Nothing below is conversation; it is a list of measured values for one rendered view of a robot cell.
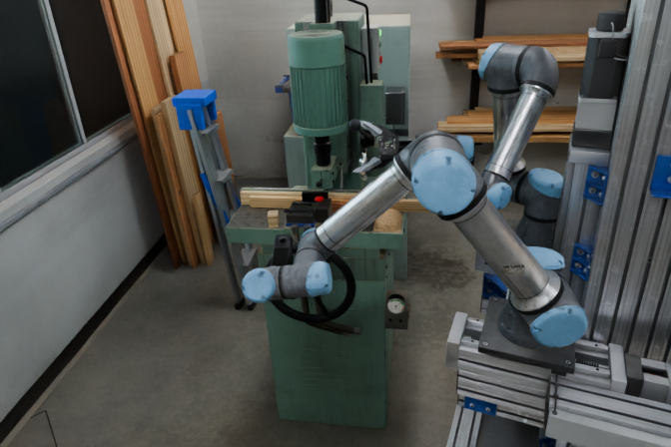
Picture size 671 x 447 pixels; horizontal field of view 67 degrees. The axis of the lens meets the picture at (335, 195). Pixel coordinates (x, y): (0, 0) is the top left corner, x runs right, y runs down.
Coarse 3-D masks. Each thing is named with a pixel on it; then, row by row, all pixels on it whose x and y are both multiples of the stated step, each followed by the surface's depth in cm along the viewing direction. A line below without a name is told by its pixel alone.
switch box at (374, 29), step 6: (372, 24) 188; (378, 24) 187; (372, 30) 180; (378, 30) 182; (366, 36) 181; (372, 36) 181; (378, 36) 183; (366, 42) 182; (372, 42) 182; (378, 42) 184; (366, 48) 183; (372, 48) 183; (378, 48) 184; (366, 54) 184; (372, 54) 183; (378, 54) 185; (366, 60) 185; (372, 60) 184; (378, 60) 185; (372, 66) 185; (378, 66) 186; (372, 72) 186
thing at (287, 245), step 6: (282, 234) 136; (288, 234) 135; (276, 240) 135; (282, 240) 134; (288, 240) 134; (276, 246) 134; (282, 246) 133; (288, 246) 133; (276, 252) 133; (282, 252) 132; (288, 252) 132; (276, 258) 132; (282, 258) 131; (288, 258) 131; (276, 264) 131; (282, 264) 130; (288, 264) 130
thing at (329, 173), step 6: (336, 156) 183; (336, 162) 182; (318, 168) 173; (324, 168) 173; (330, 168) 172; (312, 174) 172; (318, 174) 172; (324, 174) 172; (330, 174) 171; (336, 174) 183; (312, 180) 173; (318, 180) 173; (324, 180) 173; (330, 180) 172; (324, 186) 174; (330, 186) 173
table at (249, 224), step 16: (240, 208) 186; (256, 208) 186; (272, 208) 185; (240, 224) 174; (256, 224) 174; (368, 224) 170; (240, 240) 175; (256, 240) 174; (272, 240) 173; (352, 240) 168; (368, 240) 167; (384, 240) 166; (400, 240) 165
